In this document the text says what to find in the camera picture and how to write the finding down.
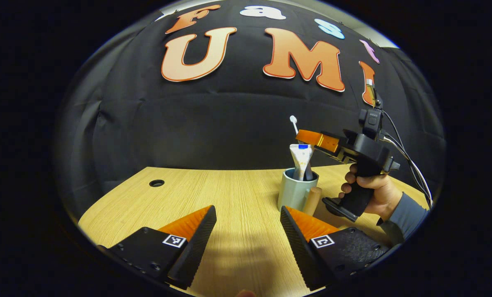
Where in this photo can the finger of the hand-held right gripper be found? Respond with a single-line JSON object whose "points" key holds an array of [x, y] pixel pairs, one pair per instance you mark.
{"points": [[312, 137]]}

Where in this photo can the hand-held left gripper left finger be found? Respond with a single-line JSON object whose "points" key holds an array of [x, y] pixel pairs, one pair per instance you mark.
{"points": [[198, 243]]}

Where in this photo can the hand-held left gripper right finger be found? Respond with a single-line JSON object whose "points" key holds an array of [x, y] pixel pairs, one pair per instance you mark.
{"points": [[297, 247]]}

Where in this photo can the white toothpaste tube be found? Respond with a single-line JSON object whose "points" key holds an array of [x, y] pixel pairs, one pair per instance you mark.
{"points": [[301, 159]]}

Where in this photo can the white toothbrush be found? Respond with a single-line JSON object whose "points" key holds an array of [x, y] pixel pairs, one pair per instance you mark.
{"points": [[293, 119]]}

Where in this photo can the light blue cup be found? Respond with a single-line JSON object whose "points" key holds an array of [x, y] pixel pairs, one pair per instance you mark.
{"points": [[291, 194]]}

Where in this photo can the wooden desktop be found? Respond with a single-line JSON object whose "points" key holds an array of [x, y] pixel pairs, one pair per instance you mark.
{"points": [[237, 194]]}

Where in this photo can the black backdrop cloth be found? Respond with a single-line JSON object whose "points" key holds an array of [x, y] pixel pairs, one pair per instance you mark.
{"points": [[209, 123]]}

